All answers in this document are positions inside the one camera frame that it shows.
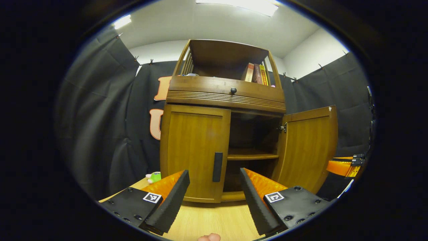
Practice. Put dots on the metal door hinge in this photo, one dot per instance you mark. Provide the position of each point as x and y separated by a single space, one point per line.
284 128

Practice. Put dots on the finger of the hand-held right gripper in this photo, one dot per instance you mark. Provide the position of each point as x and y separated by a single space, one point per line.
341 167
357 156

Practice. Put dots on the tan book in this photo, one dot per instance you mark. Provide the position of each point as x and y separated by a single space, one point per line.
248 73

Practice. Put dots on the wooden shoe cabinet door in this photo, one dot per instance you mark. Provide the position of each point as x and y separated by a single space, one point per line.
307 150
194 147

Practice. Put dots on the dark red book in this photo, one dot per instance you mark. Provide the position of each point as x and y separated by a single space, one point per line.
258 74

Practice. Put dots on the wooden drawer with black knob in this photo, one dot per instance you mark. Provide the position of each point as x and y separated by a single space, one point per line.
200 85

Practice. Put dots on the black backdrop cloth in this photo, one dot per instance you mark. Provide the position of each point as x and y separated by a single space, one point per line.
100 117

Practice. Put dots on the small blue-grey object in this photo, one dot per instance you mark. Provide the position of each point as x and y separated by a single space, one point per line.
193 74

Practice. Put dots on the ceiling light panel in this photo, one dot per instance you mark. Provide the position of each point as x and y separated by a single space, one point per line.
122 21
240 5

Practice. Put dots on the wooden inner shelf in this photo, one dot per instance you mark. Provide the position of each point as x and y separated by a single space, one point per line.
250 154

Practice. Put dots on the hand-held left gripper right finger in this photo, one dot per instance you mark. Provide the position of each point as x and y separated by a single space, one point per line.
254 204

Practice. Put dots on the green plush toy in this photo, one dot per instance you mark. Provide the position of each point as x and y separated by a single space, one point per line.
154 176

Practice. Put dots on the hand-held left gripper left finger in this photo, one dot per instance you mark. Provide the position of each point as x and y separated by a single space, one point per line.
170 204

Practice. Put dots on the wooden double-door shoe cabinet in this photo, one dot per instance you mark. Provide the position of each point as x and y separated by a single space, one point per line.
227 97

